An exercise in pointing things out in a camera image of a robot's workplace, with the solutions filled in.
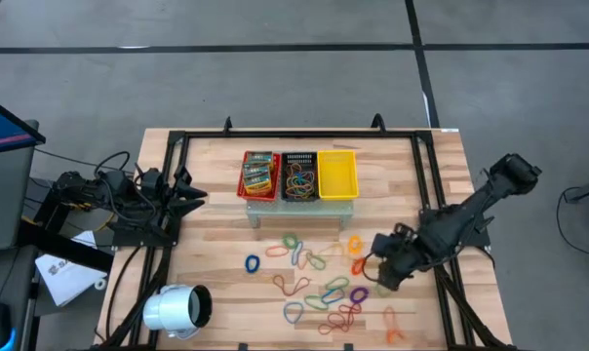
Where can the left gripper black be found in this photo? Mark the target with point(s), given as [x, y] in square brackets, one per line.
[153, 195]

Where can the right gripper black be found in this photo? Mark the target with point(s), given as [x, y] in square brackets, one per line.
[397, 251]

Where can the green rubber band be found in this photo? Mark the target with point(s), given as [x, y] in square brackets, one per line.
[306, 300]
[326, 285]
[381, 293]
[322, 267]
[305, 189]
[283, 241]

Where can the peach rubber band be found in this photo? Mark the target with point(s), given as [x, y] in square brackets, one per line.
[386, 317]

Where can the purple rubber band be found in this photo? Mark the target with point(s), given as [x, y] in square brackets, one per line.
[351, 295]

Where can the orange rubber band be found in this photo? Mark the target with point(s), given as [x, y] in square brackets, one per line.
[349, 244]
[394, 336]

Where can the pale yellow rubber band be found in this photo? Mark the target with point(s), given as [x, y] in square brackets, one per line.
[324, 251]

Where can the dark blue rubber band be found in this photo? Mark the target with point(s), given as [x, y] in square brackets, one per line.
[246, 264]

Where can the pink rubber band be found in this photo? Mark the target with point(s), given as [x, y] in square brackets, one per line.
[299, 263]

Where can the orange-red rubber band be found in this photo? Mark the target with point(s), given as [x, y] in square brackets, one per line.
[266, 251]

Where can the pale blue rubber band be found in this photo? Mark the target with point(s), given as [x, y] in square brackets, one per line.
[293, 258]

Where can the light blue rubber band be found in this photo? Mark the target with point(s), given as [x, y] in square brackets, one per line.
[285, 312]

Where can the long red rubber band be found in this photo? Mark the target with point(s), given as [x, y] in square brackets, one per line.
[275, 280]

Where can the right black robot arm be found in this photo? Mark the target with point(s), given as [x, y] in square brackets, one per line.
[470, 214]

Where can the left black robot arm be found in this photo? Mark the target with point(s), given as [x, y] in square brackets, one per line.
[80, 190]

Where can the red plastic basket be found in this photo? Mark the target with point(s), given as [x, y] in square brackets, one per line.
[258, 199]

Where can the black plastic basket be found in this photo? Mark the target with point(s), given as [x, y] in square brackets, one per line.
[285, 196]

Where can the pale green metal riser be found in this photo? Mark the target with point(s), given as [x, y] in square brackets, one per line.
[299, 207]

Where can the white cylinder with black opening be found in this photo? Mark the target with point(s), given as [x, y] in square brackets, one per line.
[170, 312]

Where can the yellow plastic basket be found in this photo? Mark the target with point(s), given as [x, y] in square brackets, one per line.
[338, 175]

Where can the white tape roll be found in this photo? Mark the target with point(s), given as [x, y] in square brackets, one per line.
[100, 280]

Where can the black stand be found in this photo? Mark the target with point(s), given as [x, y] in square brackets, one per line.
[55, 244]

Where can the white paper booklet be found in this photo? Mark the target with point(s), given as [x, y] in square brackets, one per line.
[65, 283]

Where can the monitor with blue screen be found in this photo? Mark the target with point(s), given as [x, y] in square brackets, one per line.
[2, 129]

